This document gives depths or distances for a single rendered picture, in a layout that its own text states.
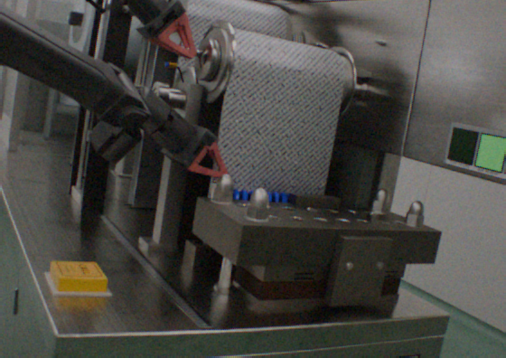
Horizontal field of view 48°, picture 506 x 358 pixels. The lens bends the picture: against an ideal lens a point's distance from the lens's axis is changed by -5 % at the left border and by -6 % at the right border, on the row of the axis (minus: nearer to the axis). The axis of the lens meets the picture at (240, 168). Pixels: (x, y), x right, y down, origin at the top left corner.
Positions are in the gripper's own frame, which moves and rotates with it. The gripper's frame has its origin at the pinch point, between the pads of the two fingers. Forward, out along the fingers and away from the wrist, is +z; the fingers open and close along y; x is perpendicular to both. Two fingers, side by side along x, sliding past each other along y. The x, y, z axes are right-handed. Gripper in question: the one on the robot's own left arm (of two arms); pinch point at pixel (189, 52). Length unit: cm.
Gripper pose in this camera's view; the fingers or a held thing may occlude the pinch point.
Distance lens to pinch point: 104.9
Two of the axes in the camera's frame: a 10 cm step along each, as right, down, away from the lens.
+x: 6.7, -7.2, 2.0
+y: 4.3, 1.5, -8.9
